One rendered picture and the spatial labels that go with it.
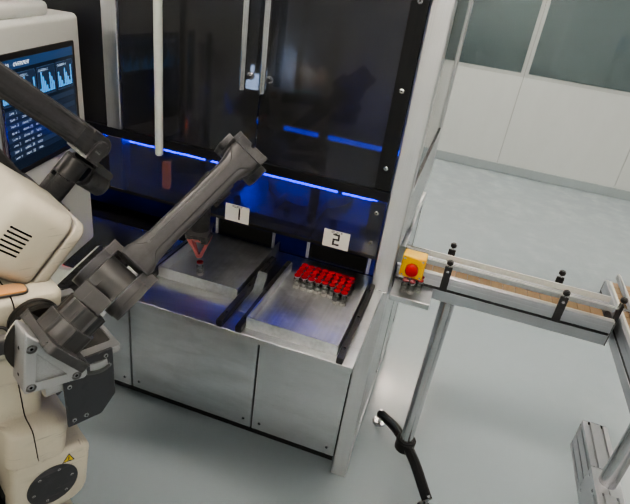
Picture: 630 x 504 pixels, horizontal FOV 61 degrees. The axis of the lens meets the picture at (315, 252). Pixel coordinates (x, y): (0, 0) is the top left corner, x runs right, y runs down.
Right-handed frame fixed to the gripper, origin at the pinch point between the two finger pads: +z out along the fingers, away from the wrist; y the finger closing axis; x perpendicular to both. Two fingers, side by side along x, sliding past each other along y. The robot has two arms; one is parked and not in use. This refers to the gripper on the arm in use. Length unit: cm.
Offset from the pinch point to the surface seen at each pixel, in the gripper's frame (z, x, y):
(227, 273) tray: 7.1, -8.3, 3.4
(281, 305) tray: 7.2, -26.8, -10.2
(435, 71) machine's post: -61, -58, 5
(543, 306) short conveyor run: 3, -108, 3
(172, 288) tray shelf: 7.4, 5.7, -8.6
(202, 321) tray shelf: 7.5, -6.4, -22.3
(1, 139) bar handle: -36, 43, -21
